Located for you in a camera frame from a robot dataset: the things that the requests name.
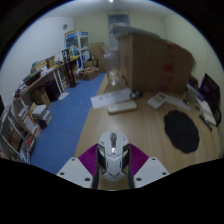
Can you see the white and black computer mouse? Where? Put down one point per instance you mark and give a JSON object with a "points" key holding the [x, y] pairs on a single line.
{"points": [[113, 160]]}

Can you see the white paper sheet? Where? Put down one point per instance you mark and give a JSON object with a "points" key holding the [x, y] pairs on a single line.
{"points": [[178, 102], [106, 99]]}

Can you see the blue and white display cabinet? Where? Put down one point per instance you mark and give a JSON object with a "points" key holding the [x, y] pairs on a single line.
{"points": [[77, 45]]}

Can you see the black computer monitor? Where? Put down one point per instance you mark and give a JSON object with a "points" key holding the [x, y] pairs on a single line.
{"points": [[210, 90]]}

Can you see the stacked brown cardboard boxes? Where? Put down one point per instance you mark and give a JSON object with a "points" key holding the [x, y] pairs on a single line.
{"points": [[98, 55]]}

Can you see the cluttered book shelf unit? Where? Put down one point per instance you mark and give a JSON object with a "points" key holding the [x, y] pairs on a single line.
{"points": [[23, 128]]}

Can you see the white flat rectangular block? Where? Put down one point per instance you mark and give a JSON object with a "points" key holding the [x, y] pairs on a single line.
{"points": [[121, 107]]}

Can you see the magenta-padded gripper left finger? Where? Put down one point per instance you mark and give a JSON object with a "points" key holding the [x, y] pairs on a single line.
{"points": [[75, 168]]}

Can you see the large brown cardboard box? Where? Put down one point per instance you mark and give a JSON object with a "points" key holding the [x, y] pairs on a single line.
{"points": [[150, 63]]}

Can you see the clear plastic container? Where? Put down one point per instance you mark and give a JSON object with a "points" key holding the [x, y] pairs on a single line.
{"points": [[113, 68]]}

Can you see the white open notebook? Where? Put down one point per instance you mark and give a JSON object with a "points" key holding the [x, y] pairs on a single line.
{"points": [[207, 111]]}

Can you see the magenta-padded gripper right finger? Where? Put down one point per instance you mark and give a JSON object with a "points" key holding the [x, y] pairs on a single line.
{"points": [[151, 168]]}

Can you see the low cardboard box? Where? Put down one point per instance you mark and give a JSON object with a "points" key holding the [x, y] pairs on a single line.
{"points": [[89, 73]]}

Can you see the wooden side desk with clutter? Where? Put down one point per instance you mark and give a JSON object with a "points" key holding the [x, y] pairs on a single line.
{"points": [[43, 78]]}

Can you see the wall window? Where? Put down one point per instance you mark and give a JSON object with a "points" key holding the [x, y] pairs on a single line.
{"points": [[118, 21]]}

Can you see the black marker pen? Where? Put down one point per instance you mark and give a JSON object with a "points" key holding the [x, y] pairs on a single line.
{"points": [[205, 122]]}

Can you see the black scalloped mouse pad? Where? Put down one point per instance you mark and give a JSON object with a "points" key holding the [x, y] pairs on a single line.
{"points": [[181, 131]]}

